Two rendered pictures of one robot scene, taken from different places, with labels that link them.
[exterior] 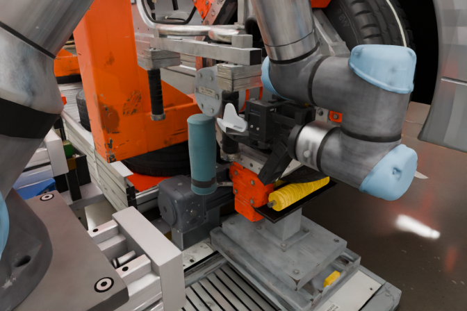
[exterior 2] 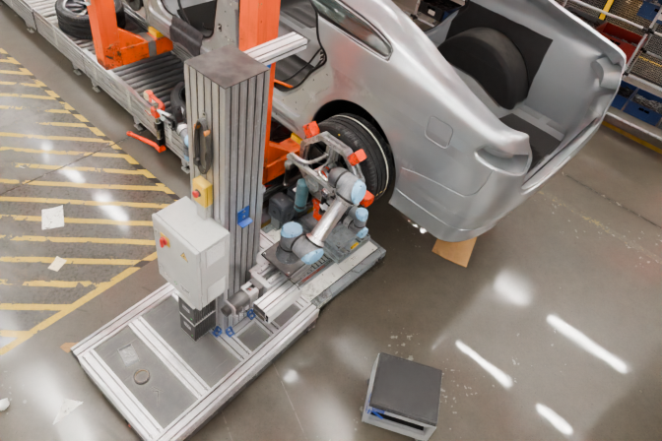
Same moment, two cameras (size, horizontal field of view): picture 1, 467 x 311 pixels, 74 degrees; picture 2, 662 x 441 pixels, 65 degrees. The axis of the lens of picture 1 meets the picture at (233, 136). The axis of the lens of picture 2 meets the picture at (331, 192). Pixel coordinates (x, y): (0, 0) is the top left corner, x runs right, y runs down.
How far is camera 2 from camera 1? 2.77 m
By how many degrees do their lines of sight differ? 24
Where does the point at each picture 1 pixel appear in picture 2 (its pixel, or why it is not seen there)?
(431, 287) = (403, 248)
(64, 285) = not seen: hidden behind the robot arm
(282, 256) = (333, 235)
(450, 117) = (396, 200)
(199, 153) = (301, 197)
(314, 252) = (348, 234)
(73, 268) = not seen: hidden behind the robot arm
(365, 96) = (357, 220)
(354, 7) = (368, 165)
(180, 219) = (283, 218)
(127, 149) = not seen: hidden behind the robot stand
